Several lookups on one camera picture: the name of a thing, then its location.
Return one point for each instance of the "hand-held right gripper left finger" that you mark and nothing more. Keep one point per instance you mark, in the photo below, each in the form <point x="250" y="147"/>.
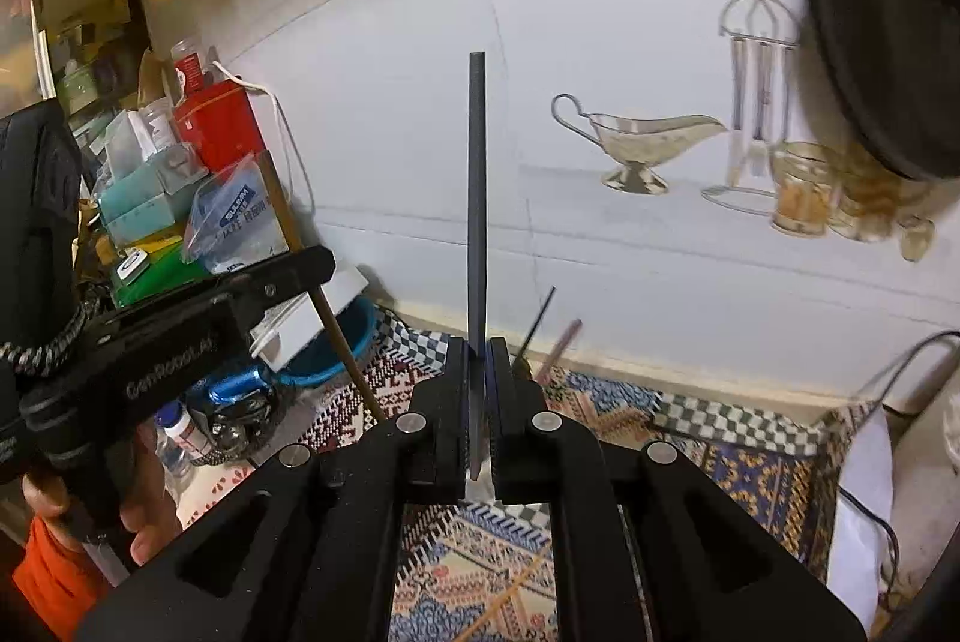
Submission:
<point x="450" y="439"/>

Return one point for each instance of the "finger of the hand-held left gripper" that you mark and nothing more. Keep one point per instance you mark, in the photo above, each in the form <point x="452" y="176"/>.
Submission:
<point x="292" y="274"/>

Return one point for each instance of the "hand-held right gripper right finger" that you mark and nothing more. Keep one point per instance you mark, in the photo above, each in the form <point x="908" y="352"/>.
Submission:
<point x="511" y="439"/>

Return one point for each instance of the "brown wooden chopstick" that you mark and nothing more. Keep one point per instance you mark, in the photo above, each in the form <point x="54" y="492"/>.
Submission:
<point x="346" y="353"/>

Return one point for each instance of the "thick black chopstick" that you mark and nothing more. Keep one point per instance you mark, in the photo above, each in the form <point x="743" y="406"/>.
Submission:
<point x="476" y="199"/>

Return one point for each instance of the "person's left forearm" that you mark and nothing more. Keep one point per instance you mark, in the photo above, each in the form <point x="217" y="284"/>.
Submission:
<point x="52" y="582"/>

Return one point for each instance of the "person's left hand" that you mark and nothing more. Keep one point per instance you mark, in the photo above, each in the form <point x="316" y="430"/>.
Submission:
<point x="154" y="507"/>

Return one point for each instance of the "white flat box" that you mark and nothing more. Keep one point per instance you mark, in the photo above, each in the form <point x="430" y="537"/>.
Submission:
<point x="300" y="321"/>

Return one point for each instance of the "small white bottle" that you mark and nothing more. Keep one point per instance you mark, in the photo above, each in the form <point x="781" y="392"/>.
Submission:
<point x="178" y="428"/>

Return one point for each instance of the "clear plastic bag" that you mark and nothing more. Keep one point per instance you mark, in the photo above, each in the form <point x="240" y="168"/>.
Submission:
<point x="232" y="214"/>

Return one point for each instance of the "green box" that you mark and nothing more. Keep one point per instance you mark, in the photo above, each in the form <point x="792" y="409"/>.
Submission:
<point x="154" y="278"/>

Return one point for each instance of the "blue plastic bowl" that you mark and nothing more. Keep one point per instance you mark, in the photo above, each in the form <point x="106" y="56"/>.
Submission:
<point x="352" y="346"/>

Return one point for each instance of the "light wooden chopstick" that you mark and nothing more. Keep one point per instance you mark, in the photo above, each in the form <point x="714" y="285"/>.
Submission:
<point x="517" y="593"/>

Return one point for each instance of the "teal tissue box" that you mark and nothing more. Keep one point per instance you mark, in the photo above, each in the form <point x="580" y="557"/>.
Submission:
<point x="142" y="196"/>

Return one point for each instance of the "red box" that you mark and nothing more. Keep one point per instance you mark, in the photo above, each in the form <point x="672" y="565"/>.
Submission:
<point x="221" y="121"/>

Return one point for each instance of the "patterned patchwork mat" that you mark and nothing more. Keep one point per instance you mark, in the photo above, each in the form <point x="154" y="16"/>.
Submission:
<point x="720" y="462"/>

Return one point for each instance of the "cluttered shelf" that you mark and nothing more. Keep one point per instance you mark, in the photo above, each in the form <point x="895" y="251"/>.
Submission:
<point x="97" y="64"/>

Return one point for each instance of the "black frying pan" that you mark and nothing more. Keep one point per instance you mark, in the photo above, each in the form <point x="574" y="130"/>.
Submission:
<point x="877" y="12"/>

